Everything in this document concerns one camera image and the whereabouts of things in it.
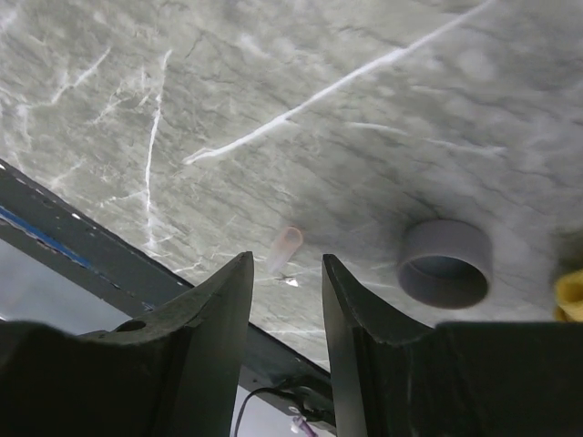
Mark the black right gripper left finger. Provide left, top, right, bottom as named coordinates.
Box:
left=1, top=252, right=254, bottom=436

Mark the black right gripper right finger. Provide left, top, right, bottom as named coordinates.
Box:
left=322, top=255, right=582, bottom=436

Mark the yellow folded cloth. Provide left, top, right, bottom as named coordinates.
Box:
left=554, top=269, right=583, bottom=322

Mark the small grey round lid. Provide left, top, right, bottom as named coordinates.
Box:
left=396, top=219, right=493, bottom=310

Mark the small clear pink pen cap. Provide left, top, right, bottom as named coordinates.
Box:
left=265, top=227, right=303, bottom=274

